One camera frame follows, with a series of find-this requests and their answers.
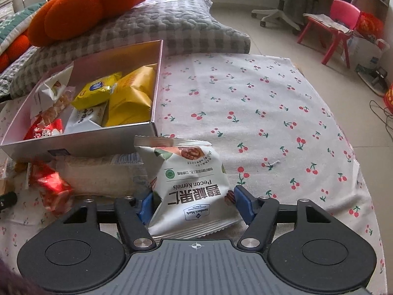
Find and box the small orange pumpkin cushion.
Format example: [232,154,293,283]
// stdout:
[0,34,31,73]

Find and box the pink child chair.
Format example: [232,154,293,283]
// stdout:
[296,0,361,69]

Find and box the silver white snack packet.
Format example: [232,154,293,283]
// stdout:
[64,101,108,135]

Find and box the large orange pumpkin cushion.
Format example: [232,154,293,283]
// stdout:
[27,0,162,48]

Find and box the black cable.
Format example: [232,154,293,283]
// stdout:
[368,100,393,126]

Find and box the red snack packet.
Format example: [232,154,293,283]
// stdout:
[23,114,64,142]

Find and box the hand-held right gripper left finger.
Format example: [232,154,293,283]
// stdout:
[60,191,156,250]

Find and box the pink wafer packet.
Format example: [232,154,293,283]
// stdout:
[40,88,76,128]

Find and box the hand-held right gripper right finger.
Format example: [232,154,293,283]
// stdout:
[234,185,335,249]

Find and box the white bag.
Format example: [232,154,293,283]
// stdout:
[348,35,390,74]

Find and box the large plain yellow packet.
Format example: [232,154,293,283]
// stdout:
[103,64,157,128]

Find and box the grey checked pillow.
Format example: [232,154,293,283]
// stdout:
[9,0,251,99]

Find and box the cherry print cloth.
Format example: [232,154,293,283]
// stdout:
[0,54,387,283]

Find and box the white nut packet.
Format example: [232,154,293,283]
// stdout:
[134,135,243,241]

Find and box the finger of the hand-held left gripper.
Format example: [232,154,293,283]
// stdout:
[0,191,17,212]

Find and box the yellow packet with blue label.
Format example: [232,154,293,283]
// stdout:
[71,72,122,109]

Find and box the dark green device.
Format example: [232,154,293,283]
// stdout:
[356,64,389,88]

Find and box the white cardboard box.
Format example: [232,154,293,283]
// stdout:
[0,39,164,162]

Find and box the newspaper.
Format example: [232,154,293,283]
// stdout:
[303,13,353,36]

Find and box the small shiny red packet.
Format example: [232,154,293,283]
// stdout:
[28,160,75,215]

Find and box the grey checked blanket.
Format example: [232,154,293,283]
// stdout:
[0,46,37,102]

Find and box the dark purple clothing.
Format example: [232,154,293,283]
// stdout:
[0,260,46,295]

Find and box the red yellow bag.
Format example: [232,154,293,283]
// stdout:
[384,83,393,114]

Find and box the green snowflake pillow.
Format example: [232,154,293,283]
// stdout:
[0,1,46,54]

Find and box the translucent beige cracker packet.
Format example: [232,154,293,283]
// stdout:
[55,154,146,197]

